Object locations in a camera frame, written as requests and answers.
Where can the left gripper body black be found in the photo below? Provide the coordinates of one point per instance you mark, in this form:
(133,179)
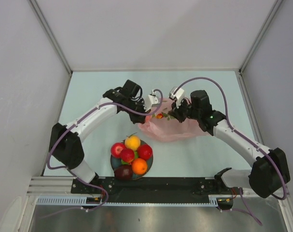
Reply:
(138,107)

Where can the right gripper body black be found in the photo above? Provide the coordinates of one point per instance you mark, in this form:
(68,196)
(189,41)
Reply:
(185,110)

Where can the red fake strawberry green leaves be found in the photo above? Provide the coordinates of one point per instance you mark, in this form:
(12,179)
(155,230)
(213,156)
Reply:
(163,115)

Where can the pink plastic bag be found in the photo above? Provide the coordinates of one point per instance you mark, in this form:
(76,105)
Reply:
(170,130)

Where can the orange fake fruit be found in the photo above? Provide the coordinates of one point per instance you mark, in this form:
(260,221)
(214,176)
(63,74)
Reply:
(132,142)

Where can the red fake pomegranate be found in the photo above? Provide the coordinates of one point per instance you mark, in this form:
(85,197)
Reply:
(145,152)

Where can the red fake apple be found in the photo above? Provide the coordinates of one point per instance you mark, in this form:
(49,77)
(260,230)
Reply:
(116,149)

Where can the green fake star fruit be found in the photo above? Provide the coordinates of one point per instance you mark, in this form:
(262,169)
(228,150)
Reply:
(129,163)

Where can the orange fake tangerine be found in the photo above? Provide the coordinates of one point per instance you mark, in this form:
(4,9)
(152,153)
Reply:
(139,166)

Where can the dark blue ceramic plate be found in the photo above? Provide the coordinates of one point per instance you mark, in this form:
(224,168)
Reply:
(115,163)

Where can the dark red fake plum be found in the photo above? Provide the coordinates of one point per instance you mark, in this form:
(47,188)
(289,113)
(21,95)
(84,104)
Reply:
(123,172)

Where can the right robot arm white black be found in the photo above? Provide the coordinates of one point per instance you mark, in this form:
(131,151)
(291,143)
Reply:
(269,169)

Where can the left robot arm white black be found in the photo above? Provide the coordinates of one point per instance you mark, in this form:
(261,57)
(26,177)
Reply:
(66,140)

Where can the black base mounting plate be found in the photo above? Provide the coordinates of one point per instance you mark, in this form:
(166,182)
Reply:
(165,189)

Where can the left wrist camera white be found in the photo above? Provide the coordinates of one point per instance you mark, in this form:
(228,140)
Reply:
(151,101)

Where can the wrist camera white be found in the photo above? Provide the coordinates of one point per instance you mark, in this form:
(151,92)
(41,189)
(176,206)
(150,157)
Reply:
(151,101)
(177,95)

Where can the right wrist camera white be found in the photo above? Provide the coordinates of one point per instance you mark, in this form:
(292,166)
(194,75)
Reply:
(177,95)

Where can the white slotted cable duct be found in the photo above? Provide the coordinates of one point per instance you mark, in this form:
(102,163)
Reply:
(90,201)

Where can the aluminium front rail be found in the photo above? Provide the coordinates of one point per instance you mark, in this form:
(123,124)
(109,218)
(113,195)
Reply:
(50,186)

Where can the left aluminium frame post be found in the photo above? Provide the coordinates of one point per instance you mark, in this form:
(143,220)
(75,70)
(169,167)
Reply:
(50,35)

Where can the aluminium frame post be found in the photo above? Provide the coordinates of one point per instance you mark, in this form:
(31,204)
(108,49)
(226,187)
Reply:
(261,34)
(50,35)

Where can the right aluminium frame post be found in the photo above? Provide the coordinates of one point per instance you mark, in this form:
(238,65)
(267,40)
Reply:
(261,34)

